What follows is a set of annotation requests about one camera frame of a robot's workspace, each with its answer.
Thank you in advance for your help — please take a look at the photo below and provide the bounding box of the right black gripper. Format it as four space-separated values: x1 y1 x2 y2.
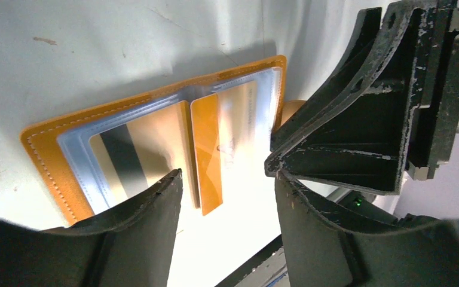
264 1 459 195

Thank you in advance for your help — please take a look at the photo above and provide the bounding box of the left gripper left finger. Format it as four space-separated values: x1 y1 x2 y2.
0 169 183 286

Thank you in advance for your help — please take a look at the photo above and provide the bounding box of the orange leather card holder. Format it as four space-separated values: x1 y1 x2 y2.
20 55 287 225

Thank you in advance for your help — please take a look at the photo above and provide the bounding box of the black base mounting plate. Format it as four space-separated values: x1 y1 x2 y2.
216 234 283 287

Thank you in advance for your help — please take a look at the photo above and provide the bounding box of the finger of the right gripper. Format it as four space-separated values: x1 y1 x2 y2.
271 7 382 152

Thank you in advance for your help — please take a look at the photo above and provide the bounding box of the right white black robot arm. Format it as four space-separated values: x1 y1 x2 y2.
264 1 459 222

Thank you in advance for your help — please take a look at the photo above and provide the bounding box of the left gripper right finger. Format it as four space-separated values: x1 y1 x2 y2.
275 170 459 286

